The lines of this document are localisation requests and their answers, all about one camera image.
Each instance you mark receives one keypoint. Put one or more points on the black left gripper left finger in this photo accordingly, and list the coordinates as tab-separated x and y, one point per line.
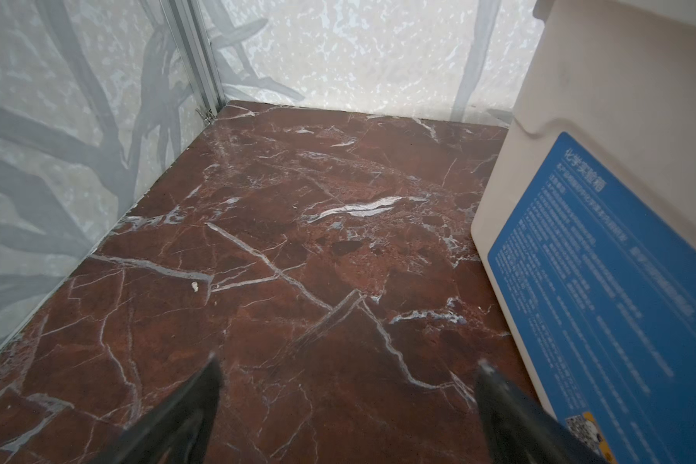
176	431

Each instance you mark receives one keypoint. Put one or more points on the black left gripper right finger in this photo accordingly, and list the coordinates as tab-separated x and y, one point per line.
517	429

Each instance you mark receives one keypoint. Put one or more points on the white plastic storage bin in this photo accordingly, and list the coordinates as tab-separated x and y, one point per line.
587	226

